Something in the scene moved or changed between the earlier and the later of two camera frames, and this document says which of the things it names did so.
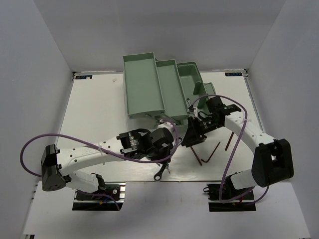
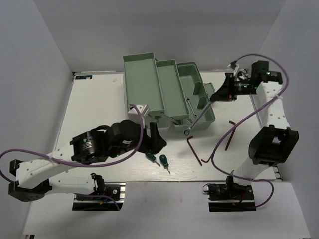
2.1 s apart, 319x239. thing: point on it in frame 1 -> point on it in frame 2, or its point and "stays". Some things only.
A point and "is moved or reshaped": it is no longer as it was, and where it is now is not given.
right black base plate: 245,202 stays
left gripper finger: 153,156 -> 154,145
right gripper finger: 201,137 -> 229,98
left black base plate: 116,190 stays
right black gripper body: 208,124 -> 243,87
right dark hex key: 229,141 stays
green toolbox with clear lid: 162,90 stays
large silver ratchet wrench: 159,173 is moved or reshaped
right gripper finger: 192,136 -> 226,92
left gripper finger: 165,162 -> 155,138
